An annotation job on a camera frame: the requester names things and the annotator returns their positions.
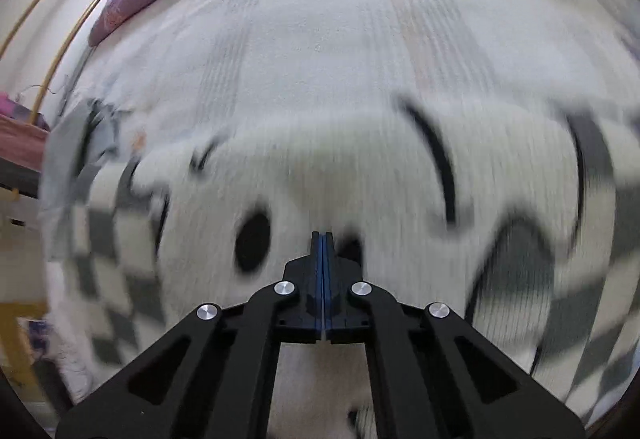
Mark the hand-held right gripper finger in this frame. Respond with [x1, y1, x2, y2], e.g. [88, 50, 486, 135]
[56, 231, 325, 439]
[324, 231, 586, 439]

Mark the white checkered fleece blanket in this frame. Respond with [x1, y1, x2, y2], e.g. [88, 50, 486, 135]
[45, 96, 640, 439]

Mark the pale striped bed sheet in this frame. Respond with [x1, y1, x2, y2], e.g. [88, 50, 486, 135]
[37, 0, 640, 260]

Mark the wooden side table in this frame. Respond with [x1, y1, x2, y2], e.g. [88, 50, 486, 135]
[0, 91, 51, 230]

